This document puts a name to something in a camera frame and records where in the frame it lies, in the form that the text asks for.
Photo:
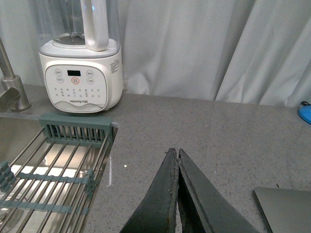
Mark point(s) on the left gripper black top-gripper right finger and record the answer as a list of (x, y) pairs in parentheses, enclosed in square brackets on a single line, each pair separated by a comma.
[(202, 208)]

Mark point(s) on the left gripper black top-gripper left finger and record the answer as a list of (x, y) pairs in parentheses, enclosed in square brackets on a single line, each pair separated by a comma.
[(157, 211)]

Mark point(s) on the silver laptop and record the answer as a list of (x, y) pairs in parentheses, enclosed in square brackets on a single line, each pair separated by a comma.
[(285, 211)]

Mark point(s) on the stainless steel sink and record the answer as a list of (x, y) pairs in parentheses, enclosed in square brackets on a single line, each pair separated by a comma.
[(17, 136)]

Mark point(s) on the blue desk lamp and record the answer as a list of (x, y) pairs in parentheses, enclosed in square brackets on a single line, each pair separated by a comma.
[(304, 111)]

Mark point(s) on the white curtain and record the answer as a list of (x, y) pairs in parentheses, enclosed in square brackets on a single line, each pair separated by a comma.
[(245, 51)]

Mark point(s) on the white Joyoung blender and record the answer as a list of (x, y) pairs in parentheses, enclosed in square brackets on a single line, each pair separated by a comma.
[(80, 53)]

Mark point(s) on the steel faucet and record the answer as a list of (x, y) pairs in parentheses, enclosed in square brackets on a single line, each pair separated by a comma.
[(14, 96)]

